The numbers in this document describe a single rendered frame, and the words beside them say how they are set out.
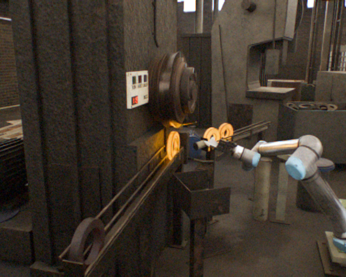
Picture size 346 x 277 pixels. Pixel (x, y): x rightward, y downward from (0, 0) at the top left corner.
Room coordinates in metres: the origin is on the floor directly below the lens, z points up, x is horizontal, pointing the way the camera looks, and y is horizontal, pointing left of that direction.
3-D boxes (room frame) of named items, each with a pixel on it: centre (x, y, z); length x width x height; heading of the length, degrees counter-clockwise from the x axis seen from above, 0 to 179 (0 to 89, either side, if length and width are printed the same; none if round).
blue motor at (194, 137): (4.34, -0.18, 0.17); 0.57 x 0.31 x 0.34; 5
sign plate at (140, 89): (1.76, 0.21, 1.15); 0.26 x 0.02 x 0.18; 165
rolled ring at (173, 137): (2.06, 0.02, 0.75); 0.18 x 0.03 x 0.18; 163
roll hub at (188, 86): (2.04, -0.08, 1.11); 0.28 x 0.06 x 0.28; 165
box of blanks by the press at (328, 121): (4.09, -1.87, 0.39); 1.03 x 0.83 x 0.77; 90
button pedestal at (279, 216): (2.52, -0.87, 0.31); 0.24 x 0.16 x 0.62; 165
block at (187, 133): (2.29, -0.03, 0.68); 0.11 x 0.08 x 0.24; 75
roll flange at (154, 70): (2.08, 0.09, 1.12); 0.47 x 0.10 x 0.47; 165
